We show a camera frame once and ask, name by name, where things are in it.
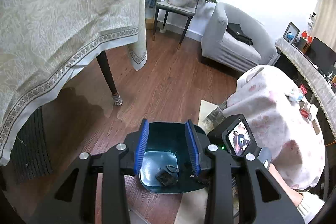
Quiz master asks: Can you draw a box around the dark teal trash bin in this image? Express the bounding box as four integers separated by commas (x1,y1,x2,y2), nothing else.
138,122,207,194

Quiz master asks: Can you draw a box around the black crumpled trash piece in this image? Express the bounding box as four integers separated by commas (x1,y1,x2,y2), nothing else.
155,165,179,187

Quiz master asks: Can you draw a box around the person's right hand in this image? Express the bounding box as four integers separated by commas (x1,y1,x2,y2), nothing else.
269,164,303,207

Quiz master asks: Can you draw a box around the pink cartoon round tablecloth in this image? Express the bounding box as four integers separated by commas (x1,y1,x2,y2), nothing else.
223,65,325,190

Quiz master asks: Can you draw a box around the grey fabric armchair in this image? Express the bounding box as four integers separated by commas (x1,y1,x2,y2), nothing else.
201,3,276,72

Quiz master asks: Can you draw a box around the dark wooden table leg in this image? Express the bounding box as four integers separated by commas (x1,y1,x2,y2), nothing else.
96,51,123,106

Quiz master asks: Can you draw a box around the beige fringed sideboard runner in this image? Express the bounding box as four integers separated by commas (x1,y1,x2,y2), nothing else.
275,38,336,138

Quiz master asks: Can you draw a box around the black handbag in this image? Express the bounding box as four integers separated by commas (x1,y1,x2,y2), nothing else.
227,23,253,46

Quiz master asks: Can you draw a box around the framed globe picture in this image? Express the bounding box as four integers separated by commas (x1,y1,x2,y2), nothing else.
282,22,299,44

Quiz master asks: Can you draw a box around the black monitor screen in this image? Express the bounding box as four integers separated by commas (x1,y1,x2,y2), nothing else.
306,37,336,75

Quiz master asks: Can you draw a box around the grey dining chair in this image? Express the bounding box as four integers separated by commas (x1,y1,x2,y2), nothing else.
152,0,199,50

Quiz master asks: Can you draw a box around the beige patterned tablecloth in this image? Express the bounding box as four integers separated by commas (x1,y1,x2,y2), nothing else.
1,0,147,165

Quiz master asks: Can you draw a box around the white security camera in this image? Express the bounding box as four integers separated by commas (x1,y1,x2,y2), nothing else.
308,12,316,28

